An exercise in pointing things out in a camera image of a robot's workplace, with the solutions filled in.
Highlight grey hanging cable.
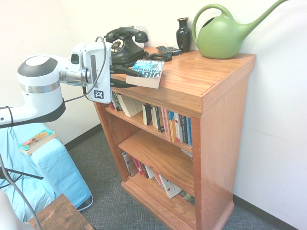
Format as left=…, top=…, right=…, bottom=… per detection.
left=0, top=153, right=40, bottom=230

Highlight wooden bookshelf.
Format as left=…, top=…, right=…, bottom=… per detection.
left=92, top=46, right=257, bottom=230

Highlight green cover book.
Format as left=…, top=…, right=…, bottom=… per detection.
left=178, top=190, right=196, bottom=207

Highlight red spine book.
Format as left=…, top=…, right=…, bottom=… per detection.
left=131, top=158, right=144, bottom=177

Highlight green plastic watering can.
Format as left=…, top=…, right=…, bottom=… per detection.
left=191, top=0, right=292, bottom=60

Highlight loose papers on shelf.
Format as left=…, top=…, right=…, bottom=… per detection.
left=181, top=148, right=193, bottom=161

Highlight blue spine books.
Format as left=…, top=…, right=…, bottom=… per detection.
left=186, top=116, right=193, bottom=148

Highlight black remote control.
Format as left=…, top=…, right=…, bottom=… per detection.
left=156, top=45, right=182, bottom=56

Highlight leaning book with beige pages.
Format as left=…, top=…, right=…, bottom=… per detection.
left=117, top=94, right=145, bottom=117

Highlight thin dark camera cable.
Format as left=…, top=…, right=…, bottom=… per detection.
left=62, top=35, right=108, bottom=104

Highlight light blue covered armchair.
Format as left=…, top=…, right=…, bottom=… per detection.
left=0, top=122, right=94, bottom=222

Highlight black tripod stand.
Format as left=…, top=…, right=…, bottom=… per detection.
left=0, top=153, right=44, bottom=190

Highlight black spine book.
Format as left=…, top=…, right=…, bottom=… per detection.
left=178, top=115, right=188, bottom=144

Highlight white book with red marks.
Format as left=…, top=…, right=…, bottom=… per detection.
left=158, top=174, right=183, bottom=199

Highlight black vintage rotary telephone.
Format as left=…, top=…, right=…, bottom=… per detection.
left=103, top=27, right=173, bottom=68

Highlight blue Darwin's Radio paperback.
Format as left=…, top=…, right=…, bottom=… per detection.
left=125, top=59, right=165, bottom=89

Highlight salmon orange spine book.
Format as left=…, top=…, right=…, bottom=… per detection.
left=161, top=108, right=171, bottom=142

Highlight rustic brown wooden table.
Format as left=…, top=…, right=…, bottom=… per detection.
left=27, top=193, right=95, bottom=230

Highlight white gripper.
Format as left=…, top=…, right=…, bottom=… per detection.
left=83, top=42, right=143, bottom=104

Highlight small black vase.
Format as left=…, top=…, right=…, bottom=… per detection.
left=176, top=17, right=192, bottom=53

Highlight green and orange paperback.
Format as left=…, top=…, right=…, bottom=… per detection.
left=18, top=129, right=58, bottom=156

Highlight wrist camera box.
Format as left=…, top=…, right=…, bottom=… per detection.
left=69, top=43, right=86, bottom=72

